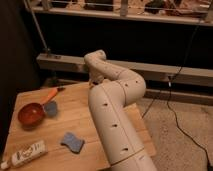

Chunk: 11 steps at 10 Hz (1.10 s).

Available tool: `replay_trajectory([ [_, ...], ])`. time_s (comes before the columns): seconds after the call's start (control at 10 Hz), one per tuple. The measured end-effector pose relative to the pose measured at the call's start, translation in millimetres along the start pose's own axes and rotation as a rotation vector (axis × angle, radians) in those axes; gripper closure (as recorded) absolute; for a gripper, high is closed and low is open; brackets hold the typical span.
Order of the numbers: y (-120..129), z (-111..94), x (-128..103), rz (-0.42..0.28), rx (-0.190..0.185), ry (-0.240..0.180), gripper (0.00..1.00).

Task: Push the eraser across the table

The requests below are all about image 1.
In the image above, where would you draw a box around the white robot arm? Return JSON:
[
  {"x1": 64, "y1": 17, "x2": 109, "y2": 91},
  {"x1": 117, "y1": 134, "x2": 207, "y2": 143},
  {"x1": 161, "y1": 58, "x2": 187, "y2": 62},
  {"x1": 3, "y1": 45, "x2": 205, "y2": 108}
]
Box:
[{"x1": 84, "y1": 50, "x2": 157, "y2": 171}]

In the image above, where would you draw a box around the blue sponge eraser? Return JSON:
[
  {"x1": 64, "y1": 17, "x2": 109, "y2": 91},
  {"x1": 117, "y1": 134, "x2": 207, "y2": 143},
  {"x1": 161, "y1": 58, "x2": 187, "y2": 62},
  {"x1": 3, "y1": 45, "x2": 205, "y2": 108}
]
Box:
[{"x1": 60, "y1": 132, "x2": 85, "y2": 154}]

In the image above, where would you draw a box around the small blue round sponge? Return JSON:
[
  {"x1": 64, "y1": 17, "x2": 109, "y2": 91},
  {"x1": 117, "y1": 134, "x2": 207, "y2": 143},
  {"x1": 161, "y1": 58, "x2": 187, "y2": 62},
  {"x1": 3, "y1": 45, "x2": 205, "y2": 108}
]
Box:
[{"x1": 44, "y1": 101, "x2": 58, "y2": 117}]

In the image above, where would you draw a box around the orange measuring cup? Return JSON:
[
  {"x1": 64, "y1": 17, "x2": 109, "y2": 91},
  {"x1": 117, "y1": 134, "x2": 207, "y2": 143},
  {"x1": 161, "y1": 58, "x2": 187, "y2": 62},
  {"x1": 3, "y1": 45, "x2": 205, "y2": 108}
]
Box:
[{"x1": 18, "y1": 87, "x2": 64, "y2": 127}]

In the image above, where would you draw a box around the white tube with label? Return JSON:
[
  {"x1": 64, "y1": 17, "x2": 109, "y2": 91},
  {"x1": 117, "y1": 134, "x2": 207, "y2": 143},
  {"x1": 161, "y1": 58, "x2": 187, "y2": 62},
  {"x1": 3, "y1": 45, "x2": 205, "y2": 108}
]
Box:
[{"x1": 0, "y1": 140, "x2": 47, "y2": 170}]

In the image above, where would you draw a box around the diagonal metal rod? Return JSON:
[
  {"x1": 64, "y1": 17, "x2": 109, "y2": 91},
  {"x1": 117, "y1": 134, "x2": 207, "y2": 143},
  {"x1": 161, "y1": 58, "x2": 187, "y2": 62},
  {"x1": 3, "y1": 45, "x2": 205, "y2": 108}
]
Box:
[{"x1": 24, "y1": 0, "x2": 51, "y2": 57}]

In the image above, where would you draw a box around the upper shelf with clutter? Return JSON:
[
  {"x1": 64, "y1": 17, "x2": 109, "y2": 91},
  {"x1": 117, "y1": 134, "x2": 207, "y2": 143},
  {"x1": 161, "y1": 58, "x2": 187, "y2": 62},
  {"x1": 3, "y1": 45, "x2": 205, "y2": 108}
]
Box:
[{"x1": 23, "y1": 0, "x2": 213, "y2": 27}]

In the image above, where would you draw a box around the grey metal lower rail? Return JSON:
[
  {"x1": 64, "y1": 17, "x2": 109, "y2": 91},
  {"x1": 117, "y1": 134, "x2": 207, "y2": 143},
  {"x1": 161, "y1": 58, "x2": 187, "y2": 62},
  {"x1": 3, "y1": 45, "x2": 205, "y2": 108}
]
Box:
[{"x1": 36, "y1": 53, "x2": 213, "y2": 87}]

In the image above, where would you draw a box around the black power cable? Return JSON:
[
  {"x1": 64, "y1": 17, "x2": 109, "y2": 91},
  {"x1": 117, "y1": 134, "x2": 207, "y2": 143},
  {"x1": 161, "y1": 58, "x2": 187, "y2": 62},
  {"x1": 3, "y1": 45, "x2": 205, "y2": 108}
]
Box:
[{"x1": 141, "y1": 19, "x2": 212, "y2": 168}]

